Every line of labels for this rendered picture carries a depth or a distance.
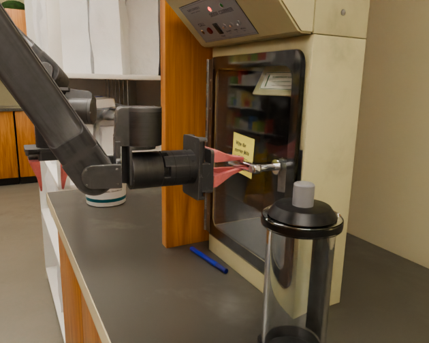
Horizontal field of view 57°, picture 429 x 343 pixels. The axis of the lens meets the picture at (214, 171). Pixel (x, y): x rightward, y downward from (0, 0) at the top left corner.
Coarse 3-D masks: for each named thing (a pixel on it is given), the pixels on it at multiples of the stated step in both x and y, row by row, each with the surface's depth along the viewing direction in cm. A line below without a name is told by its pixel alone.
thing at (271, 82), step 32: (224, 64) 79; (256, 64) 69; (288, 64) 62; (224, 96) 80; (256, 96) 70; (288, 96) 62; (224, 128) 82; (256, 128) 71; (288, 128) 63; (256, 160) 72; (288, 160) 64; (224, 192) 84; (256, 192) 73; (288, 192) 64; (224, 224) 85; (256, 224) 74; (256, 256) 75
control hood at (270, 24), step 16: (176, 0) 75; (192, 0) 71; (240, 0) 61; (256, 0) 58; (272, 0) 55; (288, 0) 55; (304, 0) 56; (256, 16) 61; (272, 16) 58; (288, 16) 56; (304, 16) 57; (192, 32) 82; (272, 32) 62; (288, 32) 59; (304, 32) 58
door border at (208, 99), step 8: (304, 56) 59; (208, 72) 86; (208, 80) 86; (208, 88) 86; (208, 96) 87; (208, 104) 87; (208, 112) 87; (208, 120) 88; (208, 128) 88; (208, 136) 88; (208, 144) 88; (208, 200) 91; (208, 208) 91; (208, 216) 92; (208, 224) 92
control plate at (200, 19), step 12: (204, 0) 68; (216, 0) 65; (228, 0) 63; (192, 12) 75; (204, 12) 71; (216, 12) 68; (228, 12) 66; (240, 12) 63; (192, 24) 79; (204, 24) 75; (228, 24) 69; (252, 24) 64; (204, 36) 79; (216, 36) 76; (228, 36) 72; (240, 36) 69
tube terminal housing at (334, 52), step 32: (320, 0) 57; (352, 0) 60; (320, 32) 59; (352, 32) 62; (320, 64) 60; (352, 64) 63; (320, 96) 61; (352, 96) 64; (320, 128) 63; (352, 128) 66; (320, 160) 64; (352, 160) 67; (320, 192) 65; (224, 256) 89
